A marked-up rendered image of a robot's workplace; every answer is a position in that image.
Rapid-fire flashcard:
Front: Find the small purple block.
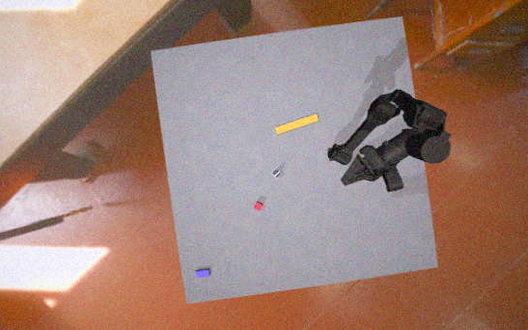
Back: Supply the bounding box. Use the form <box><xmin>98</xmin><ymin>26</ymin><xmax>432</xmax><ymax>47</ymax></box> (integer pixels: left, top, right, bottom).
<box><xmin>196</xmin><ymin>268</ymin><xmax>210</xmax><ymax>278</ymax></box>

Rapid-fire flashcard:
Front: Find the yellow bar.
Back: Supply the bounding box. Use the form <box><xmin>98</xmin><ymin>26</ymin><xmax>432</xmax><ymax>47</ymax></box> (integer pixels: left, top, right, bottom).
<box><xmin>275</xmin><ymin>114</ymin><xmax>319</xmax><ymax>135</ymax></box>

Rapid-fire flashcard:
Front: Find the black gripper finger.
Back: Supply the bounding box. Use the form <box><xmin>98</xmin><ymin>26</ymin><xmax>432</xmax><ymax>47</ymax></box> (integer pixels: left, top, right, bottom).
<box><xmin>344</xmin><ymin>175</ymin><xmax>372</xmax><ymax>186</ymax></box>
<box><xmin>341</xmin><ymin>153</ymin><xmax>375</xmax><ymax>183</ymax></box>

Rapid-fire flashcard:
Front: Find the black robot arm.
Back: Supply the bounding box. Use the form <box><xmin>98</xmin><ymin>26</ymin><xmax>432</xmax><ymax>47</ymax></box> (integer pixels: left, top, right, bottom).
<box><xmin>328</xmin><ymin>90</ymin><xmax>451</xmax><ymax>192</ymax></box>

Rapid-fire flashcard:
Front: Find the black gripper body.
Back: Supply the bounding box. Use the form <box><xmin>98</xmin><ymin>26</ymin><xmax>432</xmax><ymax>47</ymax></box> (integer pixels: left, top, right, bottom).
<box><xmin>360</xmin><ymin>140</ymin><xmax>405</xmax><ymax>181</ymax></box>

